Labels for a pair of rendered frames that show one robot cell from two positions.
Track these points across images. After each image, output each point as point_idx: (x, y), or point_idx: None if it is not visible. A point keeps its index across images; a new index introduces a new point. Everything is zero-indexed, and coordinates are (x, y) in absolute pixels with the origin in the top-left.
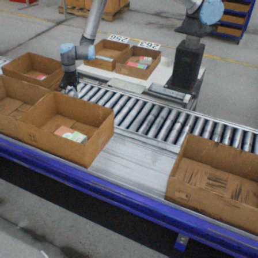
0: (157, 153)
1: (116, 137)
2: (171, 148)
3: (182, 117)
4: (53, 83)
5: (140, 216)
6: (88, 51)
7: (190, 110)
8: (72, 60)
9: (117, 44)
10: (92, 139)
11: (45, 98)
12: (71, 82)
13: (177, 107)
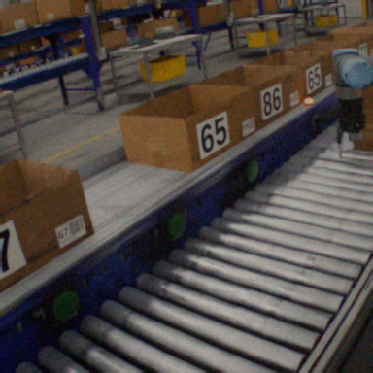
0: (121, 210)
1: (183, 175)
2: (121, 220)
3: (302, 311)
4: (366, 128)
5: None
6: (344, 65)
7: (341, 335)
8: (339, 77)
9: None
10: (131, 121)
11: (236, 88)
12: (338, 119)
13: (354, 306)
